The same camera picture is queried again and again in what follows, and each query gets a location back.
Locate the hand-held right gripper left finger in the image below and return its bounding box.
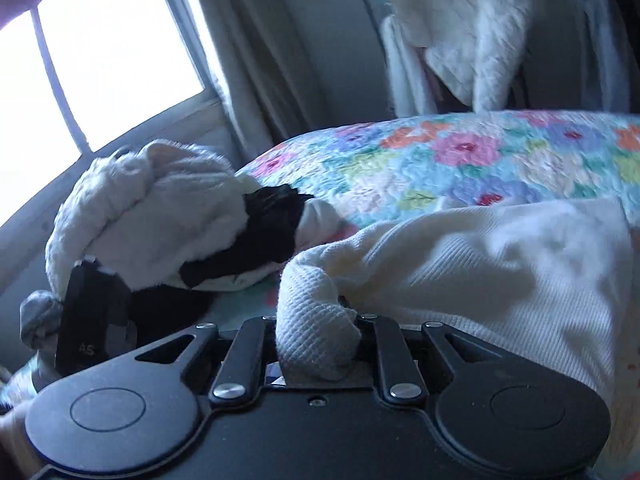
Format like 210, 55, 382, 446
134, 317, 287, 407

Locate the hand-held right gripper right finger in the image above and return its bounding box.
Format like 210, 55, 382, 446
356, 314, 507, 407

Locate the cream waffle knit garment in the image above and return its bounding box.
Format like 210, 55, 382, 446
275, 196, 638, 413

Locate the grey sock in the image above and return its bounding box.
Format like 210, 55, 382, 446
19, 291, 64, 349

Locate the white fluffy garment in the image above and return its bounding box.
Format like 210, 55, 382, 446
44, 139, 347, 295

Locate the black and white garment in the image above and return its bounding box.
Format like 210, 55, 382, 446
179, 184, 317, 292

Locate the floral quilt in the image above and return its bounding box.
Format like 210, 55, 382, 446
200, 109, 640, 322

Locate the window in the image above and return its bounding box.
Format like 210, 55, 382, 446
0, 0, 210, 227

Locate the white hanging towel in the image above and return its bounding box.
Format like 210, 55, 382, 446
379, 14, 437, 117

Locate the beige curtain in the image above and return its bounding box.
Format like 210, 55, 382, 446
184, 0, 342, 147

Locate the white hanging garment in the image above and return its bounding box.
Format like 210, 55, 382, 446
374, 0, 535, 114

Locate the pale hanging garment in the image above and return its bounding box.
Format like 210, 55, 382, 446
575, 0, 640, 112

